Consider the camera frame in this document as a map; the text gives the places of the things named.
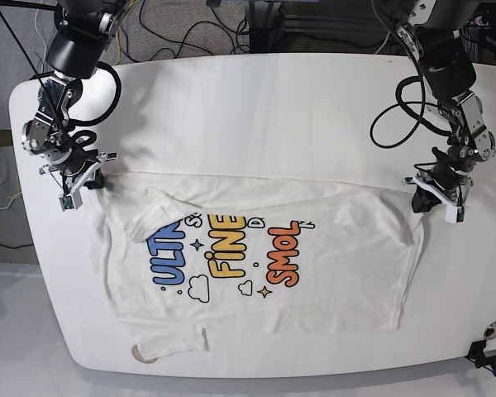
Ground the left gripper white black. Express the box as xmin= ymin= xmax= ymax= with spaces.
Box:
xmin=404 ymin=163 xmax=473 ymax=213

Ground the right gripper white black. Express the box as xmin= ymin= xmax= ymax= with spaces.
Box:
xmin=39 ymin=150 xmax=118 ymax=195

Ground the white printed T-shirt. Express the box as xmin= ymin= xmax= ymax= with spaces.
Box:
xmin=87 ymin=173 xmax=425 ymax=358

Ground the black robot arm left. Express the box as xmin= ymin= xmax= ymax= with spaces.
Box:
xmin=371 ymin=1 xmax=496 ymax=223

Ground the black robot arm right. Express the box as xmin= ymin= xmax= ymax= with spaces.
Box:
xmin=21 ymin=1 xmax=127 ymax=209

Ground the silver table grommet right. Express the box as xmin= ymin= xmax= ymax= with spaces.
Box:
xmin=483 ymin=320 xmax=496 ymax=340

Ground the silver table grommet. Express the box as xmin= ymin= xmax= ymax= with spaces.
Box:
xmin=483 ymin=320 xmax=496 ymax=340
xmin=131 ymin=345 xmax=158 ymax=365

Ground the silver table grommet left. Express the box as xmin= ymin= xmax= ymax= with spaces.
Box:
xmin=131 ymin=345 xmax=158 ymax=365

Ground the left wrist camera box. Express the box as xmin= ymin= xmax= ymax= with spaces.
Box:
xmin=445 ymin=205 xmax=465 ymax=224

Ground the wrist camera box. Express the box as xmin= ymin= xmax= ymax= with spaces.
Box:
xmin=445 ymin=205 xmax=465 ymax=224
xmin=59 ymin=192 xmax=83 ymax=212

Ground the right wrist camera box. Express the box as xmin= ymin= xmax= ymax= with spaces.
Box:
xmin=59 ymin=192 xmax=83 ymax=212

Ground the yellow floor cable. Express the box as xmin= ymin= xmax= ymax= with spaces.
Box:
xmin=112 ymin=24 xmax=125 ymax=67

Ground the black clamp with cable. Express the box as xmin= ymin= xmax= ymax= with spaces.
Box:
xmin=465 ymin=340 xmax=496 ymax=378

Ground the black aluminium frame post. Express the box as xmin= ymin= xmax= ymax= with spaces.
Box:
xmin=243 ymin=1 xmax=284 ymax=54

